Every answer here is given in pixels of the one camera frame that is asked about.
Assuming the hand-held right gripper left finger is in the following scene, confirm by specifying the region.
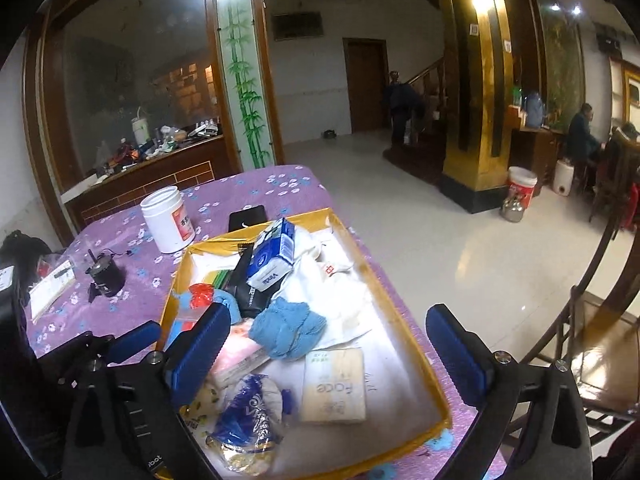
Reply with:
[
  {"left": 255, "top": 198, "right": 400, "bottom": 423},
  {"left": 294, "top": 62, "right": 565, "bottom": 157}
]
[{"left": 62, "top": 304, "right": 232, "bottom": 480}]

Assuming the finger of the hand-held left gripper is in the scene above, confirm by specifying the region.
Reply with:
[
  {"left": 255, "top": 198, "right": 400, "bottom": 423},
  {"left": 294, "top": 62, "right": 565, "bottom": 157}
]
[{"left": 44, "top": 320, "right": 163, "bottom": 392}]

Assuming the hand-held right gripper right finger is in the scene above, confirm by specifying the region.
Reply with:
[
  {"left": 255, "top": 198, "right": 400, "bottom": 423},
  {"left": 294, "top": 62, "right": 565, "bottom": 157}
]
[{"left": 425, "top": 304, "right": 593, "bottom": 480}]

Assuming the pink tissue pack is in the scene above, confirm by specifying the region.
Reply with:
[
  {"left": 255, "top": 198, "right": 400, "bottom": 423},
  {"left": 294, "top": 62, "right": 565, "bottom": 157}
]
[{"left": 210, "top": 320, "right": 273, "bottom": 386}]

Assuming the lemon print tissue pack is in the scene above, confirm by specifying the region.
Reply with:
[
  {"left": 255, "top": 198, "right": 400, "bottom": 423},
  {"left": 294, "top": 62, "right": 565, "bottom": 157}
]
[{"left": 180, "top": 380, "right": 226, "bottom": 436}]

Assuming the blue knitted cloth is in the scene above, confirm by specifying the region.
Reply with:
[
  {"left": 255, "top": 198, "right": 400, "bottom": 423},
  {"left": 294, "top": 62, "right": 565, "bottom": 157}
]
[
  {"left": 248, "top": 296, "right": 328, "bottom": 361},
  {"left": 212, "top": 290, "right": 243, "bottom": 323}
]

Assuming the yellow cardboard box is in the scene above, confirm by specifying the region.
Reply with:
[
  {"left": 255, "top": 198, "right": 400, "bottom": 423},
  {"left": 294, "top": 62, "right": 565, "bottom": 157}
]
[{"left": 155, "top": 206, "right": 453, "bottom": 480}]

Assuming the large red plastic bag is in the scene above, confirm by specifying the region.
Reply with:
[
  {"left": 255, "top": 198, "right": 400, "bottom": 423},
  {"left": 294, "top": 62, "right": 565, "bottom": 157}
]
[{"left": 189, "top": 283, "right": 222, "bottom": 312}]

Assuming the blue white plastic pack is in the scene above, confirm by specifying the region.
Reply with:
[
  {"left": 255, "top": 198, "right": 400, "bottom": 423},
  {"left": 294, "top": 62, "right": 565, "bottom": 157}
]
[{"left": 207, "top": 374, "right": 296, "bottom": 476}]

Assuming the white cloth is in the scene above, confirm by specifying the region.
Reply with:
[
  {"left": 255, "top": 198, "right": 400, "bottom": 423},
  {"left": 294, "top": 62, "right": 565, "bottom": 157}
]
[{"left": 295, "top": 280, "right": 377, "bottom": 352}]

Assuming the blue floral tissue pack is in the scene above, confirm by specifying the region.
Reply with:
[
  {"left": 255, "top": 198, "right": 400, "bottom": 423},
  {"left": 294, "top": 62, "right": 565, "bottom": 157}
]
[{"left": 246, "top": 217, "right": 297, "bottom": 288}]

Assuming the white tissue pack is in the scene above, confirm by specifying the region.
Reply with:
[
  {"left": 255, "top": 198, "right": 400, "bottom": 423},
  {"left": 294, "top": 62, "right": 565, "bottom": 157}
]
[{"left": 300, "top": 347, "right": 368, "bottom": 425}]

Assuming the white cloth bag red label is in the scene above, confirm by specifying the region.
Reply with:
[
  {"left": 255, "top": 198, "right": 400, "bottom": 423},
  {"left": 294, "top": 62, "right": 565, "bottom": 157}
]
[{"left": 292, "top": 227, "right": 363, "bottom": 291}]

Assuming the black electric motor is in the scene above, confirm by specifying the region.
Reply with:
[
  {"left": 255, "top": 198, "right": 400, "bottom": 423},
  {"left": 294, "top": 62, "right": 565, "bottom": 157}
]
[{"left": 86, "top": 249, "right": 126, "bottom": 298}]

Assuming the coloured strips packet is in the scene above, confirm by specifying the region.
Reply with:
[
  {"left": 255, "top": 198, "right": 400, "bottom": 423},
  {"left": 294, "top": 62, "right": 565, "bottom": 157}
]
[{"left": 207, "top": 269, "right": 236, "bottom": 291}]

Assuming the black foil packet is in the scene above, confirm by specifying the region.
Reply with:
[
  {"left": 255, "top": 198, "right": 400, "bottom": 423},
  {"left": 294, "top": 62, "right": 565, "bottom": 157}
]
[{"left": 222, "top": 245, "right": 281, "bottom": 318}]

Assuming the paper notebook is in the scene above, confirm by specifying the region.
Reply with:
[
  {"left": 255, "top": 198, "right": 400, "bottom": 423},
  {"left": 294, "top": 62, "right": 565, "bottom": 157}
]
[{"left": 30, "top": 260, "right": 76, "bottom": 321}]

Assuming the white plastic jar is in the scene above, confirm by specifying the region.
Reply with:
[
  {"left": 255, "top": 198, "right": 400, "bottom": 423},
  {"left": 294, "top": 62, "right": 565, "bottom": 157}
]
[{"left": 140, "top": 186, "right": 197, "bottom": 255}]

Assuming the dark wooden chair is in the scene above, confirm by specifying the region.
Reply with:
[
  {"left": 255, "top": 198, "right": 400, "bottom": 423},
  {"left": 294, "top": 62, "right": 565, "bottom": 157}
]
[{"left": 520, "top": 130, "right": 640, "bottom": 456}]

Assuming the black bag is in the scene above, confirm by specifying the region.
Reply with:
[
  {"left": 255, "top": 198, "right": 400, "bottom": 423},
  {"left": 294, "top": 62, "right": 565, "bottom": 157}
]
[{"left": 0, "top": 230, "right": 53, "bottom": 281}]

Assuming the black phone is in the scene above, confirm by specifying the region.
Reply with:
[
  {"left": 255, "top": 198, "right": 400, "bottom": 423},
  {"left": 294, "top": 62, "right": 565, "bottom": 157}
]
[{"left": 228, "top": 205, "right": 267, "bottom": 233}]

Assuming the metal kettle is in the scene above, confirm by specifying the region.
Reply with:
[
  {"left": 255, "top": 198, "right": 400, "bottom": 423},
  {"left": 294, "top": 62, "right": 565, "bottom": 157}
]
[{"left": 501, "top": 195, "right": 523, "bottom": 223}]

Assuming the wooden counter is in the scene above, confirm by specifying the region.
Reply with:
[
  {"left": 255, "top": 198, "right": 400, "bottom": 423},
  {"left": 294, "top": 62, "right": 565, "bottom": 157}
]
[{"left": 62, "top": 135, "right": 238, "bottom": 241}]

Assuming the white bucket red print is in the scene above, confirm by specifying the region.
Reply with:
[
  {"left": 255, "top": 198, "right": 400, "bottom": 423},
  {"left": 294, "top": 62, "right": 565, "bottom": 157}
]
[{"left": 507, "top": 166, "right": 538, "bottom": 206}]

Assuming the clutter pile on counter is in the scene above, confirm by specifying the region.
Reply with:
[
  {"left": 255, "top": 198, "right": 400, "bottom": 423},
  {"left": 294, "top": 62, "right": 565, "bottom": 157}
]
[{"left": 92, "top": 120, "right": 223, "bottom": 181}]

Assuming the white plastic barrel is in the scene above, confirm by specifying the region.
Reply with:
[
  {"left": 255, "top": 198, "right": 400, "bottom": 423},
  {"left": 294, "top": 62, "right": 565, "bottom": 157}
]
[{"left": 552, "top": 159, "right": 576, "bottom": 196}]

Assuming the white thermos jug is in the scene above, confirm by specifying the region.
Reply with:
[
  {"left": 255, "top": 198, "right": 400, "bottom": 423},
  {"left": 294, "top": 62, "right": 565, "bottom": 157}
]
[{"left": 131, "top": 116, "right": 152, "bottom": 147}]

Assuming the wooden cabinet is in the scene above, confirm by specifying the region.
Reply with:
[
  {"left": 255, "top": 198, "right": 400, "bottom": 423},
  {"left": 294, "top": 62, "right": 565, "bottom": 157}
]
[{"left": 505, "top": 105, "right": 566, "bottom": 186}]

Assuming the wooden staircase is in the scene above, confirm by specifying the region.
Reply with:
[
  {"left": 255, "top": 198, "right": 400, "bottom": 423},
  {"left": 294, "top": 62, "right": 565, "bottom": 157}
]
[{"left": 382, "top": 57, "right": 446, "bottom": 171}]

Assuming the blue water jug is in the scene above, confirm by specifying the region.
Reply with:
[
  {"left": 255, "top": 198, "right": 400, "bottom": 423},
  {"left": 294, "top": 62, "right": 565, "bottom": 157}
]
[{"left": 524, "top": 92, "right": 543, "bottom": 128}]

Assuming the wood framed glass partition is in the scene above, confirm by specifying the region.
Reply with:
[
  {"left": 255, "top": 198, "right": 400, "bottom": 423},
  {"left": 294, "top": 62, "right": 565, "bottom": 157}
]
[{"left": 22, "top": 0, "right": 271, "bottom": 246}]

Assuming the golden pillar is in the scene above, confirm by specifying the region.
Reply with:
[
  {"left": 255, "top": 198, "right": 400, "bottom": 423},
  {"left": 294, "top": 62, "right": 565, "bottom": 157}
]
[{"left": 432, "top": 0, "right": 516, "bottom": 213}]

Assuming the bamboo painted pillar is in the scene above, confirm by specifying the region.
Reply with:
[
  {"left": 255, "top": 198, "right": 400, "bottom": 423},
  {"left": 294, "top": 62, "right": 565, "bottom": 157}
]
[{"left": 212, "top": 0, "right": 276, "bottom": 171}]

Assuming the brown wooden door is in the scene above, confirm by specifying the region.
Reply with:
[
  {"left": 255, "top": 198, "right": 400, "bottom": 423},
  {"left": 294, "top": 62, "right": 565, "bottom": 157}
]
[{"left": 342, "top": 37, "right": 390, "bottom": 135}]

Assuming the green landscape wall panel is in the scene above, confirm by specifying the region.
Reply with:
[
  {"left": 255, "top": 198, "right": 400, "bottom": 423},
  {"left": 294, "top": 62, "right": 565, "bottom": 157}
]
[{"left": 525, "top": 0, "right": 586, "bottom": 126}]

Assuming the dark wall picture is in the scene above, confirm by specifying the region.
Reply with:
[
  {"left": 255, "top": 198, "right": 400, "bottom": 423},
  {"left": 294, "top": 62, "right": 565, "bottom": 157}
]
[{"left": 271, "top": 11, "right": 323, "bottom": 42}]

